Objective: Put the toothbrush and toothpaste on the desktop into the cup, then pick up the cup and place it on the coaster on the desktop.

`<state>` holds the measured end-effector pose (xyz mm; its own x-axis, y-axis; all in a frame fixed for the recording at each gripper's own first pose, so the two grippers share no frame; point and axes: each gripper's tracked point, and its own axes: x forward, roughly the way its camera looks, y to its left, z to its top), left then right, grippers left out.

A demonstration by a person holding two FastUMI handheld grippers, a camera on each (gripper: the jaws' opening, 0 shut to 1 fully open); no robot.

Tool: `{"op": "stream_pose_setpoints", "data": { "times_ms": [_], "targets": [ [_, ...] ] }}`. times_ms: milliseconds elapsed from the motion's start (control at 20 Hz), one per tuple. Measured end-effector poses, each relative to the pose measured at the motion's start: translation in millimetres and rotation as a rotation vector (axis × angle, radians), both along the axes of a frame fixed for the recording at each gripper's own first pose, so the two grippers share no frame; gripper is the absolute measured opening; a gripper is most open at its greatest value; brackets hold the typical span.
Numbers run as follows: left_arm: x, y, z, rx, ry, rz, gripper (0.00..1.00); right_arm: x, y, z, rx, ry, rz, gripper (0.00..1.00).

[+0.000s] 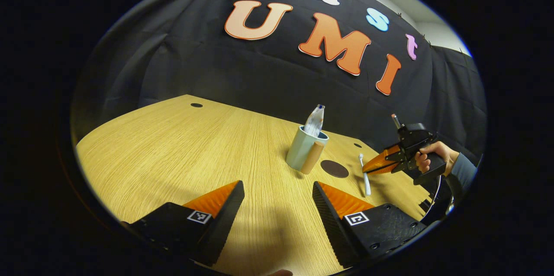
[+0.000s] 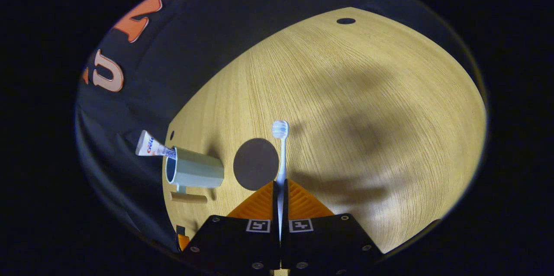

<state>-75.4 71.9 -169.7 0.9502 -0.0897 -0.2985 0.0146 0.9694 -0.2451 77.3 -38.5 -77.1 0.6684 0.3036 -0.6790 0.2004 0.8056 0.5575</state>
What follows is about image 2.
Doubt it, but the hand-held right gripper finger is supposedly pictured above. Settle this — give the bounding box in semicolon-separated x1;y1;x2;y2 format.
180;181;281;274
281;180;386;274

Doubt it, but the brown round coaster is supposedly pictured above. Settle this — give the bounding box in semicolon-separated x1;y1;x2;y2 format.
233;138;280;191

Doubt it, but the white toothbrush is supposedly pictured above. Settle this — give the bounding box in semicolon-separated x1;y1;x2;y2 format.
272;120;290;242

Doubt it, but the pale green cup wooden handle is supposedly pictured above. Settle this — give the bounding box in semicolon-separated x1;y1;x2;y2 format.
165;147;225;204

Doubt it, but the white toothpaste tube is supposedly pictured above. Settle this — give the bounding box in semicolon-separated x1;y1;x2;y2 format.
135;130;177;160

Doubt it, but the wooden desktop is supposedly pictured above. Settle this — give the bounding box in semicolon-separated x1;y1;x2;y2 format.
162;6;487;254

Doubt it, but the black backdrop cloth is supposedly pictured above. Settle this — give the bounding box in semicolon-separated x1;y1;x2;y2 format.
74;0;477;251

